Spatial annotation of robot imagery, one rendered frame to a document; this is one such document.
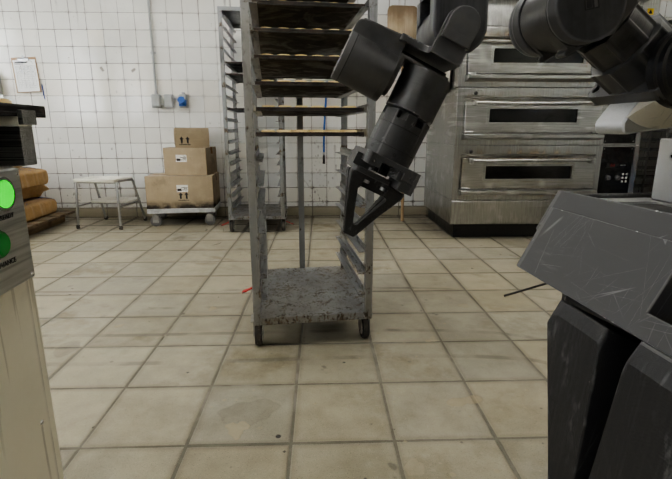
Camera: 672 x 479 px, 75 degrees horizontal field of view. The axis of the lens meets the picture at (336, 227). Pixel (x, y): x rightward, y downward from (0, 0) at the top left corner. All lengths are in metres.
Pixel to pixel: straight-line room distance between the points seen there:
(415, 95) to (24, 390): 0.62
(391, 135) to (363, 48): 0.09
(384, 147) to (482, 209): 3.31
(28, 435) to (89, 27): 4.55
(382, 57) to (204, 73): 4.21
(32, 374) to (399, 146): 0.58
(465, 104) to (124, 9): 3.25
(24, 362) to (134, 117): 4.23
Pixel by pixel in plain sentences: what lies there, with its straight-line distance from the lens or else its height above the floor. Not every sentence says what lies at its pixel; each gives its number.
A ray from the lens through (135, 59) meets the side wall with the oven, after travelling 4.88.
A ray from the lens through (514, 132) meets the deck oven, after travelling 3.84.
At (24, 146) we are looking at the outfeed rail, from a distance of 0.68.
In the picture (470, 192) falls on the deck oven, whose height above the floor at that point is 0.40.
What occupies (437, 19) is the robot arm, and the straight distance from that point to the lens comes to 0.51.
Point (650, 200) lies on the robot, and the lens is 0.53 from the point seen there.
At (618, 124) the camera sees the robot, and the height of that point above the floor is 0.89.
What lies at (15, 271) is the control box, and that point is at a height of 0.72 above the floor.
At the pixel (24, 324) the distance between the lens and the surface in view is 0.73.
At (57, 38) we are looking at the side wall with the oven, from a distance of 5.20.
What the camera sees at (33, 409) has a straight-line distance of 0.77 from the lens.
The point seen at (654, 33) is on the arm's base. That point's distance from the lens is 0.62.
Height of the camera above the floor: 0.88
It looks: 13 degrees down
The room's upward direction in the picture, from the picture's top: straight up
